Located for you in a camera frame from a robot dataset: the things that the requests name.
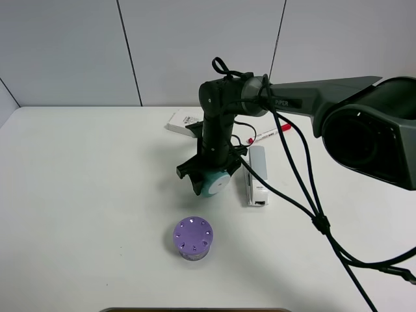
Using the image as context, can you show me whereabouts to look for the teal pencil sharpener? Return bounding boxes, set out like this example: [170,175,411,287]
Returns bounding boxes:
[201,172,231,197]

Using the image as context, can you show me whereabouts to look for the red white marker pen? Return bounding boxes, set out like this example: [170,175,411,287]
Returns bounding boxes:
[246,123,292,144]

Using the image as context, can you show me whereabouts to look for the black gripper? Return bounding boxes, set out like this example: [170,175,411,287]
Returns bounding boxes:
[176,120,241,196]

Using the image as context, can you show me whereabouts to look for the black cable bundle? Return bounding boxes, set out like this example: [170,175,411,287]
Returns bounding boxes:
[211,57,416,312]

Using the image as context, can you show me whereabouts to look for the white cardboard box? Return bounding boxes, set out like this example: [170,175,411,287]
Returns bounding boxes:
[165,109,203,138]

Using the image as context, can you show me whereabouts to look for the purple round container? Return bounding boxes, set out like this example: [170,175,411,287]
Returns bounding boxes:
[172,216,214,261]

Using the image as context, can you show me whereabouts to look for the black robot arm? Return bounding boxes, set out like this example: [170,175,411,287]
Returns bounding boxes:
[176,73,415,194]

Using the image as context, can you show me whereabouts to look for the white grey stapler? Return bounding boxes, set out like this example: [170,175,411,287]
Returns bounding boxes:
[242,146,270,208]

